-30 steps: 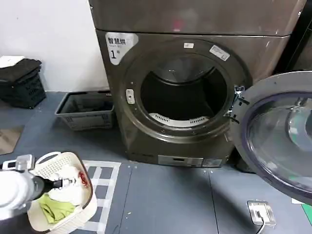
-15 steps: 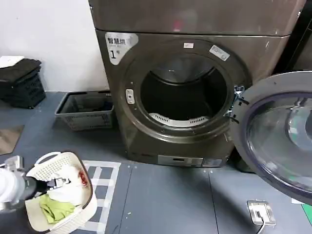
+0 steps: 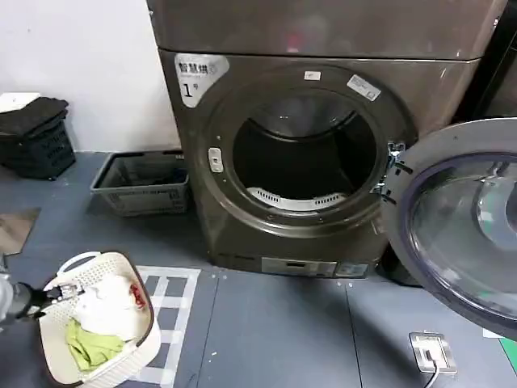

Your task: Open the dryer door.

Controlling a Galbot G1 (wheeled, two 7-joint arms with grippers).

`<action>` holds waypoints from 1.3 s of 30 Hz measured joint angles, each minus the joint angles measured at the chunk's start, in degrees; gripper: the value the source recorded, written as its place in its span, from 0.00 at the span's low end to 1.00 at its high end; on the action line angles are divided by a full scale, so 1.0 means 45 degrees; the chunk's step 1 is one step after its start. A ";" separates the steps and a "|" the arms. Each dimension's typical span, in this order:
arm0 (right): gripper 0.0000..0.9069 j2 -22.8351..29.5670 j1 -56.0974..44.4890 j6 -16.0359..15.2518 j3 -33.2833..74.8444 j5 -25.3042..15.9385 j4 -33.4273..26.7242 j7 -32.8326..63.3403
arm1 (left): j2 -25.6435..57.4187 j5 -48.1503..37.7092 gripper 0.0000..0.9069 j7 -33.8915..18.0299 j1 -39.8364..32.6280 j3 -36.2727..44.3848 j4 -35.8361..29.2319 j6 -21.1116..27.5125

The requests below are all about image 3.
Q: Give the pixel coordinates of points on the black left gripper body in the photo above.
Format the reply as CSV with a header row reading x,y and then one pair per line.
x,y
28,299

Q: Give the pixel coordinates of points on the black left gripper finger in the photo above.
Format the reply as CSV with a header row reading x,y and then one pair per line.
x,y
39,313
66,292

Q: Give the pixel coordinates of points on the white garment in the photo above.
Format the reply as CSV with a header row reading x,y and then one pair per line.
x,y
107,307

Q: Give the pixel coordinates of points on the round glass dryer door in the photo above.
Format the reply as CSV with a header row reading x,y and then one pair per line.
x,y
444,202

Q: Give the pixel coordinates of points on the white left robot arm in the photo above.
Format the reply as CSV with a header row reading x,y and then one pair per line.
x,y
5,297

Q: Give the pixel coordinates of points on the green garment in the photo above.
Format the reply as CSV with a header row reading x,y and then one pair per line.
x,y
95,345

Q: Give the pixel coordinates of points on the brown floor board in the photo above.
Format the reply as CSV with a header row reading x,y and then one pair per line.
x,y
16,230

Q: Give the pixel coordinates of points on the red garment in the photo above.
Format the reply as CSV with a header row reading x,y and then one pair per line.
x,y
137,297

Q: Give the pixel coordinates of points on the white woven laundry basket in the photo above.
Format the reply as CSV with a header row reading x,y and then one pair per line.
x,y
133,347

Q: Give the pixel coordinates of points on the grey plastic basket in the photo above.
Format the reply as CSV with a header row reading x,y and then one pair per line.
x,y
137,202

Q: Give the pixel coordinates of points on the black plastic crate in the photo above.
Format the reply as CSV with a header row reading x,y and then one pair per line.
x,y
44,157

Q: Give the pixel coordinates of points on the grey front-loading dryer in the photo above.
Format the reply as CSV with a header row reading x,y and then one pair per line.
x,y
202,182

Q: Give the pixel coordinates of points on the black folded cloth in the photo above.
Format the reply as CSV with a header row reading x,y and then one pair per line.
x,y
36,115

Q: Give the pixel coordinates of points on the white paper sheet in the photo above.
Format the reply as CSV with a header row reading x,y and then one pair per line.
x,y
18,101

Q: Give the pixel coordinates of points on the steel floor socket plate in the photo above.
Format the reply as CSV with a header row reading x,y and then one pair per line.
x,y
446,347

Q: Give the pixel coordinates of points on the small white floor label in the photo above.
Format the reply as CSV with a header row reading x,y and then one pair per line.
x,y
490,333

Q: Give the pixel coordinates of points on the green floor mat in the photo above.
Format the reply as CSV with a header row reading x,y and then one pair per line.
x,y
509,353

